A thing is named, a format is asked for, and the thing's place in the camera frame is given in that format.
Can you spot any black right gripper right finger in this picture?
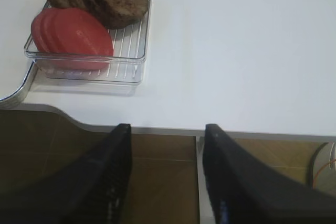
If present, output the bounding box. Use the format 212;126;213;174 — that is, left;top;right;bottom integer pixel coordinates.
204;124;335;223

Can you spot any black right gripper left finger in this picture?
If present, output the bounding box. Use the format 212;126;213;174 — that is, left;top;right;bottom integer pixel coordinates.
1;124;131;223

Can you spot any white table leg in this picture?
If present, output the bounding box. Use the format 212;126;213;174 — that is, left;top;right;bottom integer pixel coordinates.
196;137;215;224

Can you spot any clear plastic patty tomato bin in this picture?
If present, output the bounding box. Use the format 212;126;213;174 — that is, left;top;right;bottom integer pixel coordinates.
24;0;151;83

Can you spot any front red tomato slice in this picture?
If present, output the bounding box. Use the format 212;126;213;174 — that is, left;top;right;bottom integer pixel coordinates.
53;8;113;59

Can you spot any red tomato slice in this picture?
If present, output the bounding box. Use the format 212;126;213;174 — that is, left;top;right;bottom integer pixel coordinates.
40;7;66;54
53;8;113;59
30;8;55;52

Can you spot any silver metal serving tray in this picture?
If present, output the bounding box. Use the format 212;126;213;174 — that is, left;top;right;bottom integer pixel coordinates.
1;0;46;109

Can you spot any orange cable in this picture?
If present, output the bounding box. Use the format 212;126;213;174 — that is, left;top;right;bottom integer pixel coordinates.
313;157;336;188

